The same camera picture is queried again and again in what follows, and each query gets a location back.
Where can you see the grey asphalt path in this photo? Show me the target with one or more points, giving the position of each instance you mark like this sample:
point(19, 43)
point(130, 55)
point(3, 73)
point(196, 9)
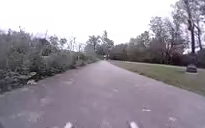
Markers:
point(100, 96)

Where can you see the dark hedge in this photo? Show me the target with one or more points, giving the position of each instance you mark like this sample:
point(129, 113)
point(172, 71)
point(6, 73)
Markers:
point(156, 56)

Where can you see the robot's own part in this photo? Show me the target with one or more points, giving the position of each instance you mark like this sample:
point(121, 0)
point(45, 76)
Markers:
point(68, 125)
point(133, 125)

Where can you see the row of trees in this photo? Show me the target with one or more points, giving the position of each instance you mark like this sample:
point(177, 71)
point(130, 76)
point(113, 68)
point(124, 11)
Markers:
point(170, 36)

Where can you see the grass strip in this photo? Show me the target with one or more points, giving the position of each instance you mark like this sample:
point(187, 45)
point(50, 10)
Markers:
point(176, 75)

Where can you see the row of bushes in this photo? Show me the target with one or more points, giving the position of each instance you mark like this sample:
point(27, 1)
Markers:
point(23, 63)

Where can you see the dark low stump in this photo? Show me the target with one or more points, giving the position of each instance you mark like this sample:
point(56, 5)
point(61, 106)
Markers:
point(191, 68)

